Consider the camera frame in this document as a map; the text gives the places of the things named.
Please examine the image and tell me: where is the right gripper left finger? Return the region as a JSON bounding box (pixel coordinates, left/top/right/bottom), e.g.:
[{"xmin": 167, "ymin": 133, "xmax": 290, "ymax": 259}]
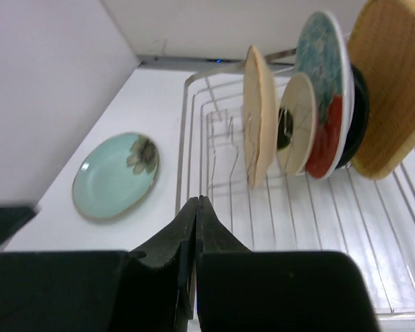
[{"xmin": 130, "ymin": 197, "xmax": 198, "ymax": 318}]

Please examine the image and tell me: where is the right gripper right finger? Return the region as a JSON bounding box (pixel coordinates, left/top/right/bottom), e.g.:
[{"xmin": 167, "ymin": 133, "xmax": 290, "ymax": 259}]
[{"xmin": 196, "ymin": 196, "xmax": 250, "ymax": 255}]

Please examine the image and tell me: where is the beige bird painted plate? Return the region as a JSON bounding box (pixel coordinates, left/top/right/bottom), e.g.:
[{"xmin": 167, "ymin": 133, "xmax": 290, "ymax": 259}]
[{"xmin": 243, "ymin": 45, "xmax": 278, "ymax": 189}]

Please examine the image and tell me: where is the cream bowl with black marks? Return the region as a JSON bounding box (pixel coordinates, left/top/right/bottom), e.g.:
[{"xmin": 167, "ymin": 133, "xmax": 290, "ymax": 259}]
[{"xmin": 277, "ymin": 72, "xmax": 318, "ymax": 175}]

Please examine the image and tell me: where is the small black plate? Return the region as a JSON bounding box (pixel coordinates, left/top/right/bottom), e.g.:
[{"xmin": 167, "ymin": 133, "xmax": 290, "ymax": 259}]
[{"xmin": 336, "ymin": 64, "xmax": 370, "ymax": 169}]

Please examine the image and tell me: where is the red and teal plate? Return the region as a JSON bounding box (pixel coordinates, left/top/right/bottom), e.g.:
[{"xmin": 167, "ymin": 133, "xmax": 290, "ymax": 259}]
[{"xmin": 295, "ymin": 11, "xmax": 353, "ymax": 179}]

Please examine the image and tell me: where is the orange woven square plate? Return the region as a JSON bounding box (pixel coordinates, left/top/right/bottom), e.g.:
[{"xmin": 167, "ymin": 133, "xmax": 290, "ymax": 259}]
[{"xmin": 347, "ymin": 0, "xmax": 415, "ymax": 180}]

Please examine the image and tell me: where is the teal flower plate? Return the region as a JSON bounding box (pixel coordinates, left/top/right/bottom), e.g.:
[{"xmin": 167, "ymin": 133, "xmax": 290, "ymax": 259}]
[{"xmin": 71, "ymin": 132, "xmax": 160, "ymax": 221}]

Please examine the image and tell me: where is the silver wire dish rack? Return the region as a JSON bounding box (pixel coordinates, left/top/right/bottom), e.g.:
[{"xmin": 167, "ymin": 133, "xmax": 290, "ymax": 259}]
[{"xmin": 176, "ymin": 58, "xmax": 415, "ymax": 319}]

